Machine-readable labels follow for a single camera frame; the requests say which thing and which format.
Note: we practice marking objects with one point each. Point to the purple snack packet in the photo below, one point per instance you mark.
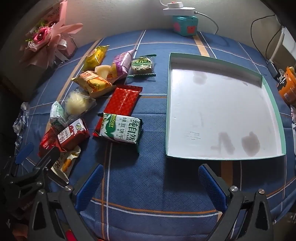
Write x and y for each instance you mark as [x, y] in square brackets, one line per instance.
[122, 63]

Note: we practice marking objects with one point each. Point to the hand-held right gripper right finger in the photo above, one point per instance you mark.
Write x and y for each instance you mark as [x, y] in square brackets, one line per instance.
[211, 185]

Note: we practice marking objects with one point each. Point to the orange carton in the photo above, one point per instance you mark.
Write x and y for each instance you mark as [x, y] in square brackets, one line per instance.
[288, 85]

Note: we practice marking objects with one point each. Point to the green and white biscuit packet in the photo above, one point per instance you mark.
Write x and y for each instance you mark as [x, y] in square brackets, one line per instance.
[120, 128]

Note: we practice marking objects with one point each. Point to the black power adapter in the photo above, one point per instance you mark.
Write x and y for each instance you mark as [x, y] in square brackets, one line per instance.
[272, 68]

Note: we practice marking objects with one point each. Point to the blue plaid cloth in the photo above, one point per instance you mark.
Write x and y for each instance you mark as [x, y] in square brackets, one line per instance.
[150, 162]

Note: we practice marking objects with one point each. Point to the orange snack packet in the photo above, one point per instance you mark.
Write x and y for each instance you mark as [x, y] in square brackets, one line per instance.
[92, 82]

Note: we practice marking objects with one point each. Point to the yellow snack packet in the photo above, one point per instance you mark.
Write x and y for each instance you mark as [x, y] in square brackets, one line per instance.
[94, 56]

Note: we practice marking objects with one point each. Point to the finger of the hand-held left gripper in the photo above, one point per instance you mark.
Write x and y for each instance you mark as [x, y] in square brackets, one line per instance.
[45, 161]
[23, 153]

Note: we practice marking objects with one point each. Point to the white power strip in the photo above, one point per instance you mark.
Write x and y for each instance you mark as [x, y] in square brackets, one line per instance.
[179, 11]

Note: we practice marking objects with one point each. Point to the small red snack packet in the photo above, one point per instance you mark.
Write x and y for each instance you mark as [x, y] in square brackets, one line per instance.
[47, 143]

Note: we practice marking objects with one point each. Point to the red brown biscuit packet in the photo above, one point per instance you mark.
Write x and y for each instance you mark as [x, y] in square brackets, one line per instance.
[74, 134]

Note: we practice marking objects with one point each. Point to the white switch plug adapter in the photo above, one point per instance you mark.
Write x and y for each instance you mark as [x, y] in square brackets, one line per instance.
[177, 4]

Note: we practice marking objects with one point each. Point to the small green white packet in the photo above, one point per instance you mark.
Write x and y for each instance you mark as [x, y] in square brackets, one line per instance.
[56, 114]

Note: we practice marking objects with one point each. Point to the long red snack packet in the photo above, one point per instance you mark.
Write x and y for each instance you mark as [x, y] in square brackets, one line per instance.
[122, 99]

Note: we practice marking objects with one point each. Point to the white packet with orange print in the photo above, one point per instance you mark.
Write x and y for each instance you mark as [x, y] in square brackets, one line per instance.
[66, 162]

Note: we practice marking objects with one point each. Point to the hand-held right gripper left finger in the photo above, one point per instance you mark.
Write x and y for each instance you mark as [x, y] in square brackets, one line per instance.
[89, 187]

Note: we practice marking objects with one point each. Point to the teal round object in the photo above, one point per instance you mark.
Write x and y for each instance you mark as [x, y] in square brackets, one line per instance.
[185, 25]

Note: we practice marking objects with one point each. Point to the clear packet with pale pastry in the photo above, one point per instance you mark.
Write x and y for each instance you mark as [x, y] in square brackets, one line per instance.
[76, 103]

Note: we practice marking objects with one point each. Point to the clear packet with green edges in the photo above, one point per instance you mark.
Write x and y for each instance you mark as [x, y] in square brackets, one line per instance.
[141, 66]

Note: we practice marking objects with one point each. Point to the pink flower bouquet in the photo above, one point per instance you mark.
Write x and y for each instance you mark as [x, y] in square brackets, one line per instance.
[42, 34]

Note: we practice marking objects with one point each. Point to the blue white plastic bag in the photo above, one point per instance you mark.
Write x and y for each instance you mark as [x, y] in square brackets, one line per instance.
[20, 120]

